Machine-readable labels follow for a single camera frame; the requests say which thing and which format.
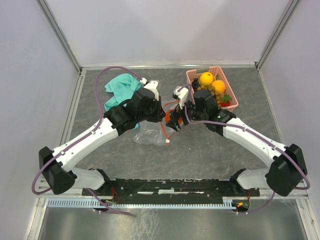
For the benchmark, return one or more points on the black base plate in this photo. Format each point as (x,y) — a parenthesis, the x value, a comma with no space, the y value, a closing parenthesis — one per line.
(170,191)

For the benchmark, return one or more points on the clear zip top bag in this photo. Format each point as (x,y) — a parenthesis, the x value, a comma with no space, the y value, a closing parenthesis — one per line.
(156,133)

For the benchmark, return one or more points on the dark grape bunch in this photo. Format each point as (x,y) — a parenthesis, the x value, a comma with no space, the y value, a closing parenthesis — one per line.
(195,83)

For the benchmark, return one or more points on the light blue cable duct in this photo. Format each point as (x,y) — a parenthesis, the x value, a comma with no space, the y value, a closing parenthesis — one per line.
(55,202)

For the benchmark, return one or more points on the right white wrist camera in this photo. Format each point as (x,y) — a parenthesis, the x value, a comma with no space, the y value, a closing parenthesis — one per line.
(180,93)

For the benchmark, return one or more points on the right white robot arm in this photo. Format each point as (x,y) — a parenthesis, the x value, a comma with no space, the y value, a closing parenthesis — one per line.
(285,168)

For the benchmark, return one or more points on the red strawberries with leaves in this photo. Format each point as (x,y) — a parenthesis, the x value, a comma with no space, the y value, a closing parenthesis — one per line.
(225,100)

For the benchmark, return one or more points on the orange persimmon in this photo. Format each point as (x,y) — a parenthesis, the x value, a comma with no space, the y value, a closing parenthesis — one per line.
(168,118)

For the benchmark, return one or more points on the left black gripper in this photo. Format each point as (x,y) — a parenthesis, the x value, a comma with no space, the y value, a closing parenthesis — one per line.
(160,113)

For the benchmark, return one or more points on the brown longan bunch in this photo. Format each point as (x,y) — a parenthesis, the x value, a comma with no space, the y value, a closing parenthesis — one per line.
(208,96)

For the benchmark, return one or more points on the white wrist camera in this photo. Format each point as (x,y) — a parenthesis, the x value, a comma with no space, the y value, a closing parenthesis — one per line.
(180,93)
(152,86)

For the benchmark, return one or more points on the pink plastic basket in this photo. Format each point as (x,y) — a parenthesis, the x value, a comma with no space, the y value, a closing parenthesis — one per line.
(219,75)

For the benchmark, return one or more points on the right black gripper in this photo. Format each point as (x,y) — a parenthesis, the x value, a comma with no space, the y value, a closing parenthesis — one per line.
(174,116)

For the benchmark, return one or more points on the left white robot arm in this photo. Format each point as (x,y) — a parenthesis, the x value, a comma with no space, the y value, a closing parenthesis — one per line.
(58,165)

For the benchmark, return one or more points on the yellow orange peach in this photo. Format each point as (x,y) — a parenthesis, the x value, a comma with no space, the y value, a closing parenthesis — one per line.
(219,86)

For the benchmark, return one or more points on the teal cloth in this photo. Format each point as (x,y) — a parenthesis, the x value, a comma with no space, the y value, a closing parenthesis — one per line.
(122,87)

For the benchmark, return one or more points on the yellow lemon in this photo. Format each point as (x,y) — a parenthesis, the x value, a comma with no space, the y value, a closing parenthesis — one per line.
(206,79)

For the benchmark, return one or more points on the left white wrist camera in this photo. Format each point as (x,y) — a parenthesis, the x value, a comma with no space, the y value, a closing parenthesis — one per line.
(152,86)

